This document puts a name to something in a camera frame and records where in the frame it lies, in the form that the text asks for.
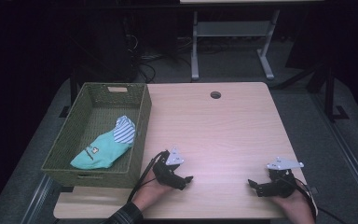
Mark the person's right hand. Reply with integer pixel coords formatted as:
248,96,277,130
268,191,317,224

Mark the left hand-held gripper black cable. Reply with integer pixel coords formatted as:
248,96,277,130
126,150,170,203

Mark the green woven basket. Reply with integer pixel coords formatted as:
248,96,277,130
40,81,153,189

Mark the black metal stand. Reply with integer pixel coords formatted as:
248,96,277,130
58,68,79,119
322,63,351,123

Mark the grey metal table frame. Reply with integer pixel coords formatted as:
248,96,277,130
190,8,282,82

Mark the person's left hand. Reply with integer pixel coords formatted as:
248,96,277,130
132,172,175,213

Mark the right hand-held gripper black cable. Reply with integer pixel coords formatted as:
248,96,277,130
279,175,349,224

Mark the hand-held gripper black cable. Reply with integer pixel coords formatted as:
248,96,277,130
279,175,349,224
126,150,170,203

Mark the teal pet shirt striped collar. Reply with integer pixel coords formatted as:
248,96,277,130
69,115,137,171

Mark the tangle of floor cables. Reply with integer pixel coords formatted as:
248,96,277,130
122,33,194,84

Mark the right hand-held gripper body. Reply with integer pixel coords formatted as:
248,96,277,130
265,157,305,199

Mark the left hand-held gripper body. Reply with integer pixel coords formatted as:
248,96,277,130
152,147,186,189

